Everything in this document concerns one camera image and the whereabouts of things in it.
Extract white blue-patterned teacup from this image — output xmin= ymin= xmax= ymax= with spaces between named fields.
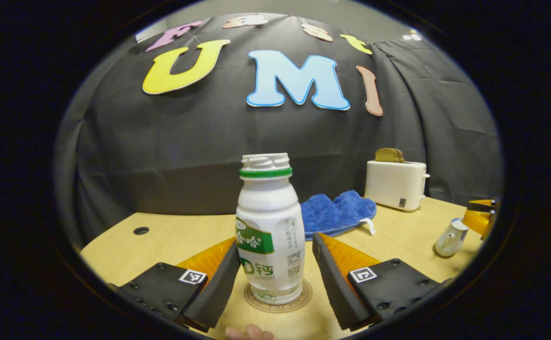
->
xmin=435 ymin=217 xmax=469 ymax=258

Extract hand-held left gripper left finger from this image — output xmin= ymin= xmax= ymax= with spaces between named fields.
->
xmin=108 ymin=236 xmax=241 ymax=332

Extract blue towel cloth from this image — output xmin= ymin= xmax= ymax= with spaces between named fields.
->
xmin=300 ymin=190 xmax=378 ymax=240

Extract black backdrop cloth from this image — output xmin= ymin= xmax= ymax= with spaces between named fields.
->
xmin=56 ymin=12 xmax=505 ymax=246

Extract round wooden coaster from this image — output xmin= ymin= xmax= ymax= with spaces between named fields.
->
xmin=244 ymin=279 xmax=314 ymax=314

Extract white green-label water bottle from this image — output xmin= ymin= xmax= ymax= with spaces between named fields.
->
xmin=235 ymin=153 xmax=306 ymax=305

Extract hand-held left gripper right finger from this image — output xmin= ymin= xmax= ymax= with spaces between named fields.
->
xmin=312 ymin=232 xmax=453 ymax=331

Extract cream white toaster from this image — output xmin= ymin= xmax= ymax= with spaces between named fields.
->
xmin=364 ymin=160 xmax=431 ymax=212

